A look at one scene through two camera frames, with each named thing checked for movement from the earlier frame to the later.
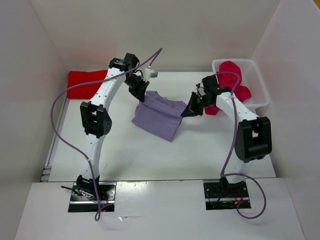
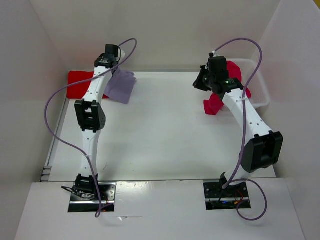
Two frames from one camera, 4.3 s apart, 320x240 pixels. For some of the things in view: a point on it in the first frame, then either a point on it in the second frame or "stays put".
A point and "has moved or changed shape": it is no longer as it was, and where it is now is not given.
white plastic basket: x=252 y=78 stays put
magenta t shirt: x=230 y=80 stays put
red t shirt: x=84 y=91 stays put
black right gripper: x=196 y=104 to x=200 y=80
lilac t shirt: x=159 y=116 has moved or changed shape
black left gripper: x=137 y=86 to x=116 y=63
